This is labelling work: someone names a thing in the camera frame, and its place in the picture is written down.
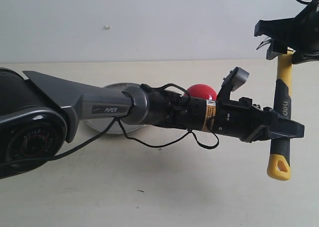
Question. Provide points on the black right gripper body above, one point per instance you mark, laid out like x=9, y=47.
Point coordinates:
x=300, y=32

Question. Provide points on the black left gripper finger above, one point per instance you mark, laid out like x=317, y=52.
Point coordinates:
x=268, y=116
x=282, y=128

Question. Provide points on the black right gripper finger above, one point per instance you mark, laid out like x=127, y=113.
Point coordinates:
x=275, y=49
x=299, y=57

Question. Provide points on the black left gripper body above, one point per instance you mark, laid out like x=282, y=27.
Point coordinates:
x=239, y=119

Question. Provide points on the yellow black claw hammer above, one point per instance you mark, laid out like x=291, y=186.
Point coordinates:
x=279, y=159

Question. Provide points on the red dome push button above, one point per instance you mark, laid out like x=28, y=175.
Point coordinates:
x=202, y=91

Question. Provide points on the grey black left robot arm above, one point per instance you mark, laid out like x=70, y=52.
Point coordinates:
x=39, y=113

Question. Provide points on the round stainless steel plate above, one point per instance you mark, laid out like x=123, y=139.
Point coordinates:
x=101, y=124

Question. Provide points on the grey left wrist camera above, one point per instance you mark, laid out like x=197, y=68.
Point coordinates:
x=235, y=79

